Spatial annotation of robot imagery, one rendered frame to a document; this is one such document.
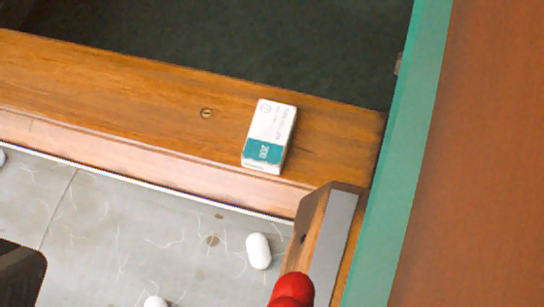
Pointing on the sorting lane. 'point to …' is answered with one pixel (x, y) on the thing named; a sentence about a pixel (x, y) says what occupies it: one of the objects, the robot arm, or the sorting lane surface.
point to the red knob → (292, 290)
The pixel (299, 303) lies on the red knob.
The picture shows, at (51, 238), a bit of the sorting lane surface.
